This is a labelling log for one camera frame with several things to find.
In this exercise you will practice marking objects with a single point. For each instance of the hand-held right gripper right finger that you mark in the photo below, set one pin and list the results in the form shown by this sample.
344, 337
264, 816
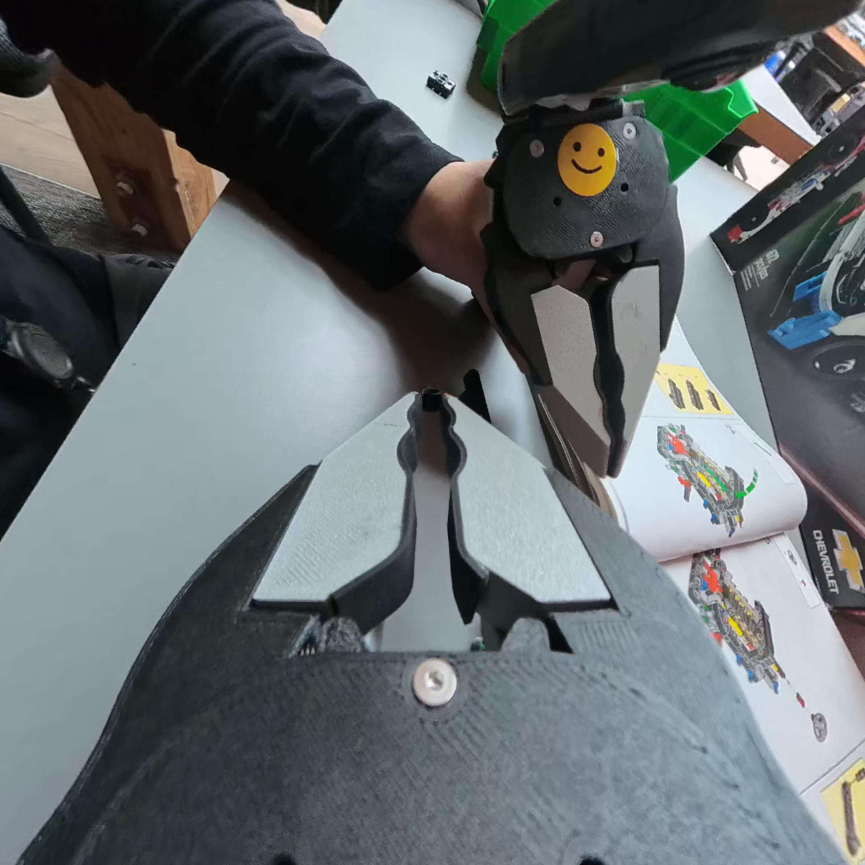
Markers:
520, 534

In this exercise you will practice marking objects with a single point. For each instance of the lego instruction booklet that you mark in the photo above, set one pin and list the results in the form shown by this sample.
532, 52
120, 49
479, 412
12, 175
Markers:
770, 493

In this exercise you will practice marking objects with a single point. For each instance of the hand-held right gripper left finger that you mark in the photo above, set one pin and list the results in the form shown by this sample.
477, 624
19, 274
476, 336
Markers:
344, 527

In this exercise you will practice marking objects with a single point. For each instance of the person's left forearm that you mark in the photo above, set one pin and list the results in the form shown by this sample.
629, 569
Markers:
236, 101

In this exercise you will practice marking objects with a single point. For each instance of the black lego set box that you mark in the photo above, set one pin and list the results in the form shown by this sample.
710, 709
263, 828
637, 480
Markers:
777, 284

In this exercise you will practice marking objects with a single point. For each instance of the black lego brick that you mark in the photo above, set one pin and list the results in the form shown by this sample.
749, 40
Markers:
440, 84

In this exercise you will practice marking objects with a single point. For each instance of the wooden side table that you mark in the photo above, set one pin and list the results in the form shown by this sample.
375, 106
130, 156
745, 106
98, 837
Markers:
777, 135

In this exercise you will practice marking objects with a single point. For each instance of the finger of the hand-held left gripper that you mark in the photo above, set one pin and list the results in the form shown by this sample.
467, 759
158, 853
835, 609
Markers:
564, 344
638, 324

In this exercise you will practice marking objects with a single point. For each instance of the person's left hand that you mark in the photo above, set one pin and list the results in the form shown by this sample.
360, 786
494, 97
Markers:
449, 216

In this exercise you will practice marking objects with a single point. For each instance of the small black lego piece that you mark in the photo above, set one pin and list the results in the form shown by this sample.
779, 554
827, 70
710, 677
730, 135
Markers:
430, 400

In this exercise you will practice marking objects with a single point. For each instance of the wooden table leg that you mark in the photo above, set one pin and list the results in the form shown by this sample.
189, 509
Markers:
135, 155

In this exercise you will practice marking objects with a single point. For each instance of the green plastic bin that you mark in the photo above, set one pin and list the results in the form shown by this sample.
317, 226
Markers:
696, 115

